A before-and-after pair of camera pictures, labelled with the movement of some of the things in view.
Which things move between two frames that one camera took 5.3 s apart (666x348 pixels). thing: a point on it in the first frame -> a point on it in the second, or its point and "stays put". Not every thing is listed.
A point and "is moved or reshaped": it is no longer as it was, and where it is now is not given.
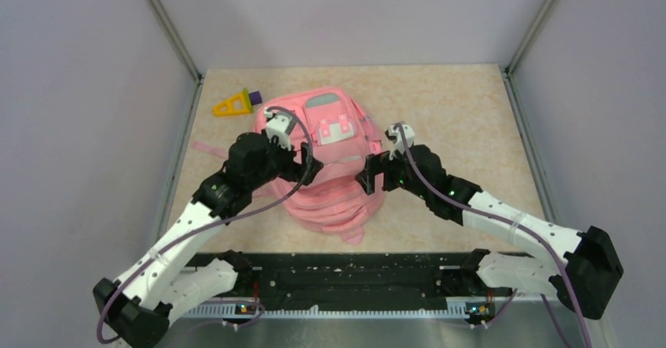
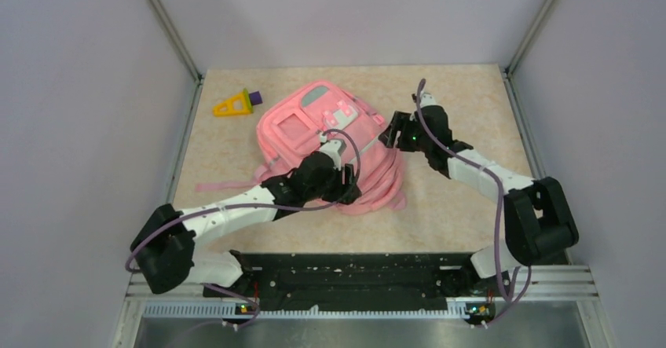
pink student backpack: x=343 y=138 is moved or reshaped
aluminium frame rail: x=381 y=324 stays put
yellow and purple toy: x=240 y=104 stays put
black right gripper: x=377 y=164 -> x=400 y=122
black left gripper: x=295 y=170 -> x=342 y=190
